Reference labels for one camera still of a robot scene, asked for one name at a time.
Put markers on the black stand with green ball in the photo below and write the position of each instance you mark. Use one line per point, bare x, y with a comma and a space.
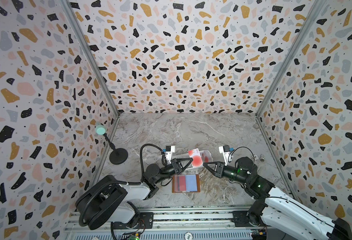
118, 155

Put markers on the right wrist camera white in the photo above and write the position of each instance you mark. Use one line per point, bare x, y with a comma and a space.
226, 152

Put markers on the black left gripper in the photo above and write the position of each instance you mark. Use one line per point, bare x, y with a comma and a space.
176, 165

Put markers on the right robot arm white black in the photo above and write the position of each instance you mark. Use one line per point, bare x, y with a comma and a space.
274, 208

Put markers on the white plastic slotted basket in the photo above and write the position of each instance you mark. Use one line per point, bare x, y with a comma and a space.
185, 159

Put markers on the aluminium corner post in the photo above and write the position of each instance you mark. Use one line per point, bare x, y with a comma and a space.
70, 15
304, 31

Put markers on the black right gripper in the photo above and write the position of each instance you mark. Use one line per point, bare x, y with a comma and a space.
219, 169

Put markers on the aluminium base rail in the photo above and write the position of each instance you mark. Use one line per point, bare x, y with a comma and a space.
194, 223

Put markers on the aluminium corner post left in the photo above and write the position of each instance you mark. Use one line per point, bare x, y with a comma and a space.
70, 15

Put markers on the brown leather card holder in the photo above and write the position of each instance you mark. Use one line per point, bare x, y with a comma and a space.
192, 184

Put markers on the aluminium corner post right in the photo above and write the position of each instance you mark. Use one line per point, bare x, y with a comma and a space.
304, 31

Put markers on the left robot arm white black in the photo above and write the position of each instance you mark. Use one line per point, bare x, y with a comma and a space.
110, 200

